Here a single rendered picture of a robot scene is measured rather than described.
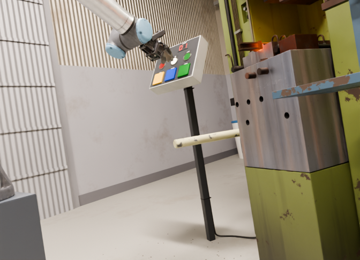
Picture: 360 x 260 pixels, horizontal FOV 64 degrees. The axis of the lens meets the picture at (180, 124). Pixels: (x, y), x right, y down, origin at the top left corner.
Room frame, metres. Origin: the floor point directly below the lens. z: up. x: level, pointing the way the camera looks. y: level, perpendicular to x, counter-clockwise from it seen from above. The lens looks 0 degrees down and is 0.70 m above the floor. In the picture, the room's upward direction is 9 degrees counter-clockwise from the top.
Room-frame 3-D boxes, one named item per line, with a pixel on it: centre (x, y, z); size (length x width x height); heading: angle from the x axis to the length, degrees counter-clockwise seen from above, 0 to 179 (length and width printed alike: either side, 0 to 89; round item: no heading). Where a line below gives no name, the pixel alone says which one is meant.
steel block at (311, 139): (1.32, -0.61, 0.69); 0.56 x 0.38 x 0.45; 114
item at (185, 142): (1.55, -0.16, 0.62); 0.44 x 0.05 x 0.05; 114
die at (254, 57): (1.36, -0.57, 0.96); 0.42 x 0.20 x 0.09; 114
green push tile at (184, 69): (1.59, -0.07, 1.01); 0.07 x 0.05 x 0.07; 49
